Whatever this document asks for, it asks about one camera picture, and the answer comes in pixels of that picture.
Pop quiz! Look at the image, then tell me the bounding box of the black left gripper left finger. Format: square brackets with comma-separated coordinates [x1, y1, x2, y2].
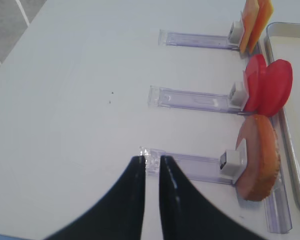
[48, 156, 146, 240]

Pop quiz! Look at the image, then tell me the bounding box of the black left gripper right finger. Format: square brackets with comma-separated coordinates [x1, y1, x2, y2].
[159, 155, 261, 240]

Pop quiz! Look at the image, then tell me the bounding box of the toasted bread slice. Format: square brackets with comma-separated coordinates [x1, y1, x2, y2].
[244, 114, 281, 202]

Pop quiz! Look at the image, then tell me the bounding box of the clear acrylic bread holder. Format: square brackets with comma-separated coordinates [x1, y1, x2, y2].
[139, 140, 293, 234]

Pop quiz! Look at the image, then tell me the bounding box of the pale bread slice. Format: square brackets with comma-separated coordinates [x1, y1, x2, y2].
[235, 115, 262, 202]

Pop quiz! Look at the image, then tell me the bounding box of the clear acrylic tomato holder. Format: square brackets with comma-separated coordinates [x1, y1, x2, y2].
[147, 86, 252, 116]

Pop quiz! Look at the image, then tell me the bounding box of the red tomato slice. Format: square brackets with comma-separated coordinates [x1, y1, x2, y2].
[244, 54, 267, 112]
[257, 59, 293, 117]

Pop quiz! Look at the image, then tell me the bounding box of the red tomato slice behind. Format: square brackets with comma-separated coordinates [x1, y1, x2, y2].
[244, 54, 267, 112]

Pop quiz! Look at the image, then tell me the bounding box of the clear acrylic cheese holder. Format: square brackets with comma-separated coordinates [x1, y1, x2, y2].
[158, 29, 240, 52]

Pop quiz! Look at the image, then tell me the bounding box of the pale orange cheese slice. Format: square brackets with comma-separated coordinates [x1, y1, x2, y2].
[239, 0, 259, 54]

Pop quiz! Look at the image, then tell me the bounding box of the white pusher block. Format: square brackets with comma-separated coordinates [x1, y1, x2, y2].
[219, 149, 247, 182]
[229, 81, 249, 109]
[228, 20, 245, 46]

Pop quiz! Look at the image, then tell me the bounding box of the white metal tray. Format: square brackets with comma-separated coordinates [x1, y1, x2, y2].
[265, 22, 300, 209]

